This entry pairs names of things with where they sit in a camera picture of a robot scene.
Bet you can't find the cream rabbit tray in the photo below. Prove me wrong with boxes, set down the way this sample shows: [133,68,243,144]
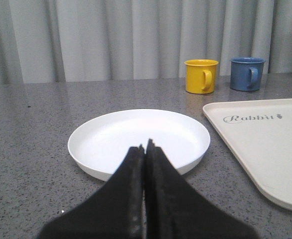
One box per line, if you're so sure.
[203,99,292,210]

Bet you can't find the grey curtain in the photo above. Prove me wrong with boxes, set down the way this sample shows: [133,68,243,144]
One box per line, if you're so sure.
[0,0,292,84]

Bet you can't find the white round plate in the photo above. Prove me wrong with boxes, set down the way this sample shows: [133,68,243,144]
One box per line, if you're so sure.
[68,109,210,181]

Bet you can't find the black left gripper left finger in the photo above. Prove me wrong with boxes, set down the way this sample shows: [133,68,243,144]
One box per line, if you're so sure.
[38,146,145,239]

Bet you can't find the blue mug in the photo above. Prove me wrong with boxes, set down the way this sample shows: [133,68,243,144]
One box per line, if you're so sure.
[230,57,265,92]

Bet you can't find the yellow mug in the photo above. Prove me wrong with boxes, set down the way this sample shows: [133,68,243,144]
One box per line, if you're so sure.
[184,59,219,95]

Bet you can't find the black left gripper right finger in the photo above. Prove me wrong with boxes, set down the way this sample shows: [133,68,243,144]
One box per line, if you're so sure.
[145,140,258,239]

